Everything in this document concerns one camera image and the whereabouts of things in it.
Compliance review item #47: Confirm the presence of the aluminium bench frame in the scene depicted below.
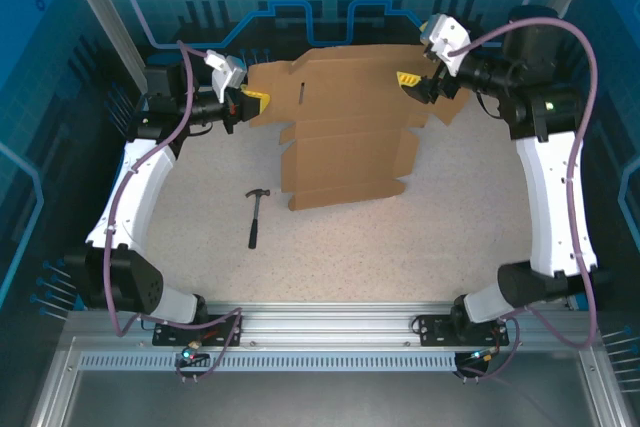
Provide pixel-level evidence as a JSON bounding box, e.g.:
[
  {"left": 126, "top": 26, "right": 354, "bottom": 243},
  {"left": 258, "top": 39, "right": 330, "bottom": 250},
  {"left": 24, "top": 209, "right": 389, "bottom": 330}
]
[{"left": 29, "top": 336, "right": 626, "bottom": 427}]

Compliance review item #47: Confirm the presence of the left cable connector with LED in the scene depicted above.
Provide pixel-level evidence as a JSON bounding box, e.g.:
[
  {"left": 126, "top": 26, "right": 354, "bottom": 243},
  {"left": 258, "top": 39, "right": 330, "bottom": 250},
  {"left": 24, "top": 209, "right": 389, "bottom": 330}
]
[{"left": 174, "top": 341, "right": 209, "bottom": 368}]

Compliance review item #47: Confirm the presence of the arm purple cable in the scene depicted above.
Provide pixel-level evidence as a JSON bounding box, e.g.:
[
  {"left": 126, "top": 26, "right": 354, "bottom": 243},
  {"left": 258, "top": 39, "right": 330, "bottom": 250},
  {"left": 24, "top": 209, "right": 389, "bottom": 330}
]
[
  {"left": 447, "top": 16, "right": 601, "bottom": 383},
  {"left": 102, "top": 40, "right": 245, "bottom": 383}
]

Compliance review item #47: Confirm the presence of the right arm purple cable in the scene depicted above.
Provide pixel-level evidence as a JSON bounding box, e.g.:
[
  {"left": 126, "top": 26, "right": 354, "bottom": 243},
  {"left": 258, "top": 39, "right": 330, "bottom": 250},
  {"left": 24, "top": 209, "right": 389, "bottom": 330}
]
[{"left": 447, "top": 16, "right": 601, "bottom": 383}]

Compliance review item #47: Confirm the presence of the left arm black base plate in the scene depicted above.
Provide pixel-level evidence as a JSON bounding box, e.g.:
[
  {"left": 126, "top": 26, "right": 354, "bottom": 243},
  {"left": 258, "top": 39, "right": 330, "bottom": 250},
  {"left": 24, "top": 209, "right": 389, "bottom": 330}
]
[{"left": 151, "top": 314, "right": 245, "bottom": 348}]

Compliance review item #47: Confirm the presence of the brown cardboard box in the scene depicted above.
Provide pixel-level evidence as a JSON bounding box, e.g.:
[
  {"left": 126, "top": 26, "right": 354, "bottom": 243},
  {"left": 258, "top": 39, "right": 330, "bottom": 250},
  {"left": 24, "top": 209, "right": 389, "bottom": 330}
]
[{"left": 247, "top": 44, "right": 471, "bottom": 211}]

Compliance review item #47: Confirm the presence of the right cable connector with LED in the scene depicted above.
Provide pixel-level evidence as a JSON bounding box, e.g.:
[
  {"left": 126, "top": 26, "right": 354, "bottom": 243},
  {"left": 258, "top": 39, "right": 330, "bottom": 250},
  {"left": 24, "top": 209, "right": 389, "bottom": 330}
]
[{"left": 467, "top": 344, "right": 504, "bottom": 366}]

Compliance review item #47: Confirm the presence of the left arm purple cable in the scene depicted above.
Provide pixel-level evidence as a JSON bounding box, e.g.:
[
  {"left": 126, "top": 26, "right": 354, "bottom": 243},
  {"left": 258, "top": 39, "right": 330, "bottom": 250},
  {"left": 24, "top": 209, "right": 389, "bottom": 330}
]
[{"left": 102, "top": 40, "right": 245, "bottom": 383}]

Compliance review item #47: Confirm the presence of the cable connector with led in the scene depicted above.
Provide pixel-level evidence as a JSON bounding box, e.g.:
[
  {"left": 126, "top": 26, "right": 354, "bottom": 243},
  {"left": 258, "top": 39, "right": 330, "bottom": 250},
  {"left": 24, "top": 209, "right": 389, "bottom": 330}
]
[
  {"left": 467, "top": 344, "right": 504, "bottom": 366},
  {"left": 174, "top": 341, "right": 209, "bottom": 368}
]

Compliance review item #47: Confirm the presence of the aluminium front rail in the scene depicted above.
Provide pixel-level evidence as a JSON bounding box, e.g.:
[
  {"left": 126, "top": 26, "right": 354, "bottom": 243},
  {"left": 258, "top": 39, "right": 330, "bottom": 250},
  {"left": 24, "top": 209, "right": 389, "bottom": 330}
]
[{"left": 64, "top": 300, "right": 601, "bottom": 354}]

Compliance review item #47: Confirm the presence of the black hammer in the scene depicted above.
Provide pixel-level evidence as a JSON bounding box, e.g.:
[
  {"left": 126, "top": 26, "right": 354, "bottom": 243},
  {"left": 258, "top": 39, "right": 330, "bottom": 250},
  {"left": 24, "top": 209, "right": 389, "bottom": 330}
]
[{"left": 244, "top": 188, "right": 272, "bottom": 250}]

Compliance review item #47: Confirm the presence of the left aluminium corner post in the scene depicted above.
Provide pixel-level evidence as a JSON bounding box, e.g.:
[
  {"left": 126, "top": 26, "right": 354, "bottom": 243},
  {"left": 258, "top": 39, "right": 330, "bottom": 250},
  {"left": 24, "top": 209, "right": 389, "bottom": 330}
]
[{"left": 55, "top": 0, "right": 151, "bottom": 93}]

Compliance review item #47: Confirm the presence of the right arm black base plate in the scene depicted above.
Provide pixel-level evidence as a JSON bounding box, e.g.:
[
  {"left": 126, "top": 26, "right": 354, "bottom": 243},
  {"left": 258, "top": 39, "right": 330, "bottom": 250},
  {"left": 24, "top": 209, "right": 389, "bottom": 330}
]
[{"left": 414, "top": 314, "right": 511, "bottom": 347}]

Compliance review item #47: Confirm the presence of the slotted grey cable duct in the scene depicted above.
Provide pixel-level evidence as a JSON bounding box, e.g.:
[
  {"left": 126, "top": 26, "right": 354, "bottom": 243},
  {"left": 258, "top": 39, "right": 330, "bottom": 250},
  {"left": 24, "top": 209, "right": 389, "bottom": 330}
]
[{"left": 78, "top": 352, "right": 459, "bottom": 372}]

